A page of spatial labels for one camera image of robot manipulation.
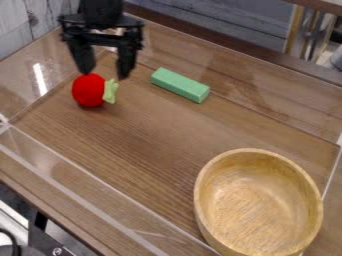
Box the black cable lower left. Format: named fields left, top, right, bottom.
left=0, top=228, right=21, bottom=256

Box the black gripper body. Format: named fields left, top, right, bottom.
left=57, top=0, right=147, bottom=51

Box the green rectangular block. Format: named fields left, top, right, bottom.
left=150, top=67, right=210, bottom=104

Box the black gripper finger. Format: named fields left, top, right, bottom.
left=116, top=46, right=138, bottom=80
left=67, top=40, right=96, bottom=75

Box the wooden bowl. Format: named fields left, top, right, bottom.
left=194, top=148, right=323, bottom=256

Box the wooden chair in background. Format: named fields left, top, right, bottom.
left=285, top=0, right=342, bottom=62

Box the red plush fruit green leaf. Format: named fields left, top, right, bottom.
left=72, top=73, right=119, bottom=107

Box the clear acrylic tray wall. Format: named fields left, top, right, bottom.
left=0, top=23, right=342, bottom=256

